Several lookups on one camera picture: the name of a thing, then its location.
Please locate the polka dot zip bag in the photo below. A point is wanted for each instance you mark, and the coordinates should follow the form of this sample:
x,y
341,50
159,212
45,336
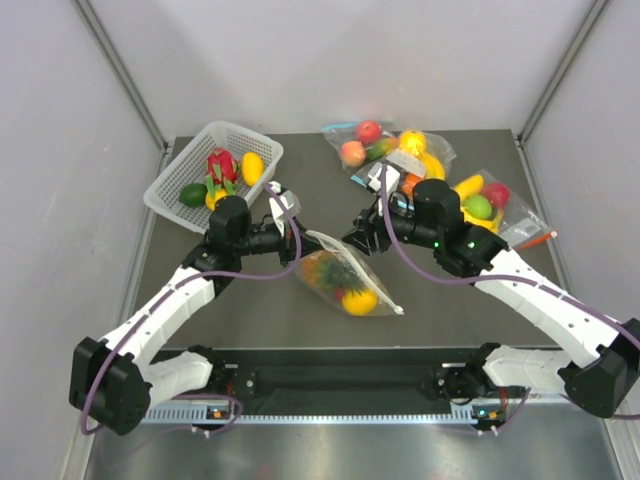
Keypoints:
x,y
386,305

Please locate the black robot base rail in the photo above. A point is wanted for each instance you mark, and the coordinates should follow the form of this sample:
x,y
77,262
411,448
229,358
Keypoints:
x,y
345,381

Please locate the aluminium frame post left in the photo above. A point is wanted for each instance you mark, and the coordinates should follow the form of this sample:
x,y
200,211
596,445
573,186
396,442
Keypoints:
x,y
100,35

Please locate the red dragon fruit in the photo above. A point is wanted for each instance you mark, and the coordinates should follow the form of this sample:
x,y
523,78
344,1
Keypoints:
x,y
222,171

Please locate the blue zip bag with grapes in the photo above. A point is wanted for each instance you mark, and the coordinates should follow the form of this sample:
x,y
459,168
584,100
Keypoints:
x,y
406,163

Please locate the orange yellow round fruit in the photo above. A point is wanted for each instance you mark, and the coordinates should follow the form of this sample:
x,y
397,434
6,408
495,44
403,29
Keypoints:
x,y
413,142

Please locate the red slider zip bag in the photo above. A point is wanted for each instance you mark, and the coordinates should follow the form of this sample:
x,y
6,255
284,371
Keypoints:
x,y
521,227

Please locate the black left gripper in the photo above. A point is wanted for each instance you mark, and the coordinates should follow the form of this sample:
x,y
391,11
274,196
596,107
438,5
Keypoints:
x,y
288,244

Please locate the green apple in bag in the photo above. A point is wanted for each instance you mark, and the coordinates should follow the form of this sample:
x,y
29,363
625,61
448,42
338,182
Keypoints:
x,y
478,206

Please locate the green lime in basket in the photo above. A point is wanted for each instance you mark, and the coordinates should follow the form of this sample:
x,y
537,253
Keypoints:
x,y
193,195

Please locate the yellow banana in grape bag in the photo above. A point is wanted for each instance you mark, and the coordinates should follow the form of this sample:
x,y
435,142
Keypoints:
x,y
433,167

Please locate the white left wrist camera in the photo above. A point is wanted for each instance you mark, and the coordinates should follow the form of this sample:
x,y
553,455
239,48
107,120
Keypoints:
x,y
286,202

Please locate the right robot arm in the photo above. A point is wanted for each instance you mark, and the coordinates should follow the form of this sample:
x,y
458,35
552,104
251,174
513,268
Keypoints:
x,y
596,361

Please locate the orange pineapple with green leaves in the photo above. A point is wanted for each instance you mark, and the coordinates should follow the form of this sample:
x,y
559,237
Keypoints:
x,y
326,271

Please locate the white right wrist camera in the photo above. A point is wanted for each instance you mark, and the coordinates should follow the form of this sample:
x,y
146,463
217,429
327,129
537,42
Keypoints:
x,y
382,177

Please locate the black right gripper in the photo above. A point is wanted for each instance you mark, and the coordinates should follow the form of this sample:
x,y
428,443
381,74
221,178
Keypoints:
x,y
367,224

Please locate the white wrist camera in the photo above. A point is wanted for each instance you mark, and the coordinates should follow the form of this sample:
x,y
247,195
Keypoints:
x,y
286,202
382,177

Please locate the yellow banana bunch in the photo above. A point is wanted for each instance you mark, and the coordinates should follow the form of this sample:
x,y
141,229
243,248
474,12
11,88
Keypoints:
x,y
492,224

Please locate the red fruit in bag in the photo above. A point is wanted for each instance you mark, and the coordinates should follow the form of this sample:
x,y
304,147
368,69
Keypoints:
x,y
497,194

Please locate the yellow lemon in basket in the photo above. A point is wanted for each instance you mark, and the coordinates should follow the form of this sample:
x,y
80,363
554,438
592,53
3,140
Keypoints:
x,y
211,199

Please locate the white perforated plastic basket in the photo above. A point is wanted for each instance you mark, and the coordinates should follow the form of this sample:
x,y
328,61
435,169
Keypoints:
x,y
190,167

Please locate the yellow mango in basket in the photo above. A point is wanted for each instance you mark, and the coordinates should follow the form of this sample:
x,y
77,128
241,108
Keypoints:
x,y
252,168

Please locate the small orange pumpkin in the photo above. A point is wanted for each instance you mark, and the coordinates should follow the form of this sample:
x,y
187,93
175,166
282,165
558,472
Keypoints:
x,y
409,183

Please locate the red apple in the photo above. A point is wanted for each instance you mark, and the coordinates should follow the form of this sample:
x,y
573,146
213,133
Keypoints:
x,y
368,132

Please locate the aluminium frame post right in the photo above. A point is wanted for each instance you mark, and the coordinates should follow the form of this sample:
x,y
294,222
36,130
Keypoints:
x,y
595,13

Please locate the pink peach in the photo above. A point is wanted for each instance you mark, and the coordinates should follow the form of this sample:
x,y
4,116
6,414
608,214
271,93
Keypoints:
x,y
352,154

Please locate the zip bag with apple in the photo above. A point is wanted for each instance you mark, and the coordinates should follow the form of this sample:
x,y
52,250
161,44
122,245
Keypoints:
x,y
339,133

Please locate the aluminium frame post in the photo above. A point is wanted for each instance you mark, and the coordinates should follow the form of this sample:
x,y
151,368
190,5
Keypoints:
x,y
100,35
595,13

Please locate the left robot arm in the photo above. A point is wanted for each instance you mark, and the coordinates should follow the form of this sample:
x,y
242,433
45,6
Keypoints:
x,y
117,379

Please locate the green red mango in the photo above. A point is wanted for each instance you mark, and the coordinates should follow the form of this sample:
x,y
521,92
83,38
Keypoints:
x,y
380,149

